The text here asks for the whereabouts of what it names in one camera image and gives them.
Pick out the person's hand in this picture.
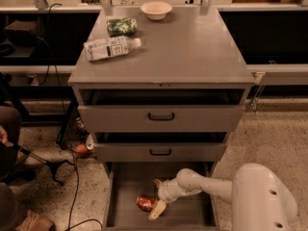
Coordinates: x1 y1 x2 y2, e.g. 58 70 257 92
0 125 10 147

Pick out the white ceramic bowl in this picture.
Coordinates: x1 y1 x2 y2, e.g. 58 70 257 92
141 1 172 21

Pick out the grey middle drawer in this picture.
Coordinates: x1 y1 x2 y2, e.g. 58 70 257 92
94 132 226 162

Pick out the person's dark trouser leg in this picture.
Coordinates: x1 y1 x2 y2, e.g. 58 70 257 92
0 106 22 178

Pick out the green chip bag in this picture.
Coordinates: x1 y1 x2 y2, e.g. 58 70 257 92
106 17 137 37

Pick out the orange ball on floor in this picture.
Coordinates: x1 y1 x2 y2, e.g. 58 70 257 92
74 144 89 156

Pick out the red coke can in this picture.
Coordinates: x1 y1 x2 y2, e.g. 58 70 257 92
136 194 156 212

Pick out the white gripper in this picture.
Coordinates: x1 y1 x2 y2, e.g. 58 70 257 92
148 179 186 220

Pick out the grey open bottom drawer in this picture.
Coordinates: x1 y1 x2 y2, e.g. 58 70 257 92
102 162 218 231

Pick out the tan shoe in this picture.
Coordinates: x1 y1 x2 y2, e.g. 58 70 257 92
15 210 55 231

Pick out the black floor cable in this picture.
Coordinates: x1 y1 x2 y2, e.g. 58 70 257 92
65 151 104 231

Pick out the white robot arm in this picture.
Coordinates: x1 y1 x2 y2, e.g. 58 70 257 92
149 163 298 231

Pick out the black grabber tool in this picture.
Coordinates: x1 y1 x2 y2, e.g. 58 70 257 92
0 143 72 186

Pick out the grey metal drawer cabinet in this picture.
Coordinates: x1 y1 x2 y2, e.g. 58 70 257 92
67 5 256 231

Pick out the clear plastic water bottle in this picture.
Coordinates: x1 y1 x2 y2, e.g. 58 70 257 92
84 36 141 62

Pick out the grey top drawer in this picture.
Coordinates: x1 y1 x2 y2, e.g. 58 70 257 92
78 90 244 133

